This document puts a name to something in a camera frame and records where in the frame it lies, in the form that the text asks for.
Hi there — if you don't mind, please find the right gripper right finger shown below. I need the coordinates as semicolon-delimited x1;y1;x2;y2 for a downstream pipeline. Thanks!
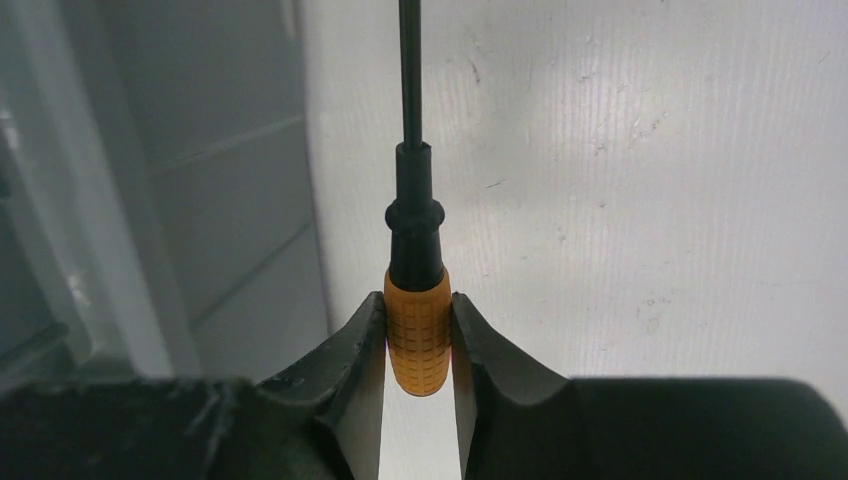
451;293;847;479

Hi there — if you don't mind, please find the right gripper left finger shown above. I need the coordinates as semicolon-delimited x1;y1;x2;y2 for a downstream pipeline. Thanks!
1;292;386;479

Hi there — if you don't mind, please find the orange handled screwdriver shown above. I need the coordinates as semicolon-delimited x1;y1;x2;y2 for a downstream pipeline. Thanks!
384;1;451;397

